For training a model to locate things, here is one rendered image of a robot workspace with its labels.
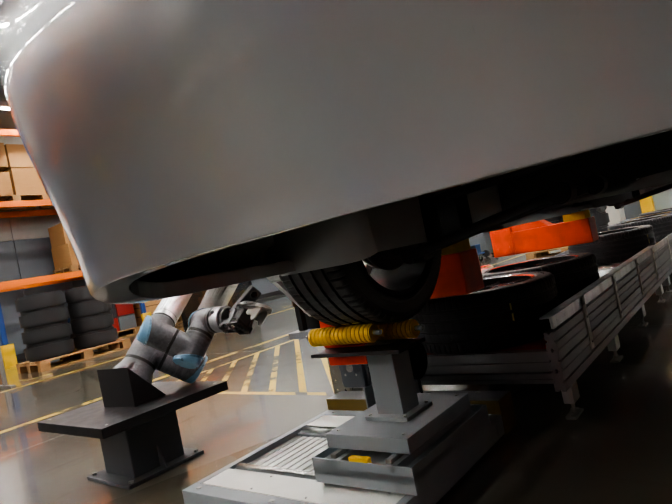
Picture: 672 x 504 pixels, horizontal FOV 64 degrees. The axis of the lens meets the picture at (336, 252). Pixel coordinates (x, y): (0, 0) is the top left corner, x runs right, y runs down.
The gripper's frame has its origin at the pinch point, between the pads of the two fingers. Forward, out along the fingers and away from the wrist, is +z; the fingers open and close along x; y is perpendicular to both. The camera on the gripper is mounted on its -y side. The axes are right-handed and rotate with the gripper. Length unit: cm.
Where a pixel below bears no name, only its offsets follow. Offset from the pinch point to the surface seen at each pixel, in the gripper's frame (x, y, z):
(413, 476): -32, 37, 45
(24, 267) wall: -166, -333, -1064
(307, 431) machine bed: -67, 13, -33
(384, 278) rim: -23.0, -24.6, 23.2
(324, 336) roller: -13.0, 4.0, 15.1
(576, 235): -186, -178, 28
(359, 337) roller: -14.0, 4.8, 28.6
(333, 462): -31, 36, 18
